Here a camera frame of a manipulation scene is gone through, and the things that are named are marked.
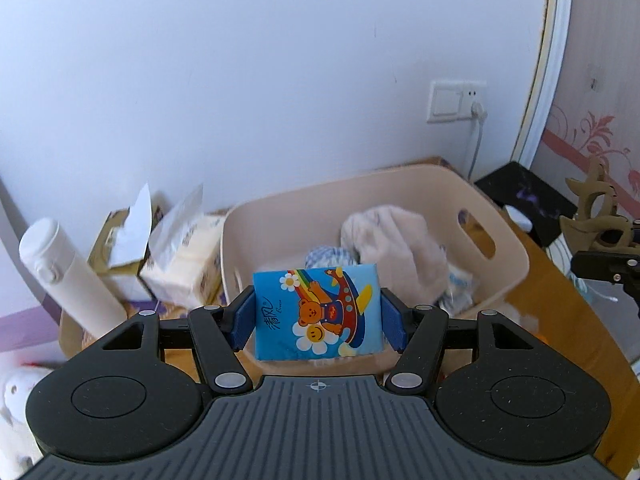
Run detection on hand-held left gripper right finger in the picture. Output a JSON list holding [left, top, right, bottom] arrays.
[[381, 287, 540, 395]]

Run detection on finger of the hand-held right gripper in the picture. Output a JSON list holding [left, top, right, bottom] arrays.
[[597, 219, 640, 250], [571, 250, 640, 318]]

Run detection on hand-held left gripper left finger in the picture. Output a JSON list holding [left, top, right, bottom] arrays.
[[97, 285, 258, 395]]

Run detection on tan wooden cutout ornament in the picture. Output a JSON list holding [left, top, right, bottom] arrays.
[[559, 156, 635, 252]]

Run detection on blue cartoon bear tissue packet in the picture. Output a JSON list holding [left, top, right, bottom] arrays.
[[252, 264, 386, 361]]

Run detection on blue gingham fabric scrunchie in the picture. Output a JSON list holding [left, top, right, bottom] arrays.
[[305, 245, 357, 269]]

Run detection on beige plastic basket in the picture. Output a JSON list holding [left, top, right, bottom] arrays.
[[220, 164, 531, 376]]

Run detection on wooden desktop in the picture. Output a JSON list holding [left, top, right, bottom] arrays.
[[59, 200, 638, 480]]

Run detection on clear blue plastic packet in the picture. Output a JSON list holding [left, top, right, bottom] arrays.
[[439, 260, 477, 312]]

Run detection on beige pink fluffy sock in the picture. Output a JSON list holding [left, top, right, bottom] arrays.
[[341, 205, 451, 307]]

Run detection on soft white tissue pack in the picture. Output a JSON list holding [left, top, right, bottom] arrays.
[[140, 184, 227, 312]]

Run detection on small white case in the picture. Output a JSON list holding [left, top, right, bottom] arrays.
[[502, 204, 534, 232]]

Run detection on black glossy board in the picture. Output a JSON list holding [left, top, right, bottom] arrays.
[[474, 161, 593, 249]]

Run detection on brown tissue box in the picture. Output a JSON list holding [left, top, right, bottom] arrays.
[[87, 184, 167, 302]]

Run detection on white thermos bottle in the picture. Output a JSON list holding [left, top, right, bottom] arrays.
[[19, 217, 128, 342]]

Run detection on pink floral door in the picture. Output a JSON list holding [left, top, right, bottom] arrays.
[[515, 0, 640, 221]]

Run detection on lilac pink bedding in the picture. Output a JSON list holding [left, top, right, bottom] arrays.
[[0, 305, 63, 362]]

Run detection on white round plush toy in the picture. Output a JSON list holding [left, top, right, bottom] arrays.
[[0, 364, 57, 467]]

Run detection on white power cable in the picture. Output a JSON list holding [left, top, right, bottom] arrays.
[[466, 117, 486, 182]]

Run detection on white wall socket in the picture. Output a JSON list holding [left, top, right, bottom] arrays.
[[460, 80, 488, 122]]

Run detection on white wall switch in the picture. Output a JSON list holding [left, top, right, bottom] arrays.
[[426, 81, 463, 124]]

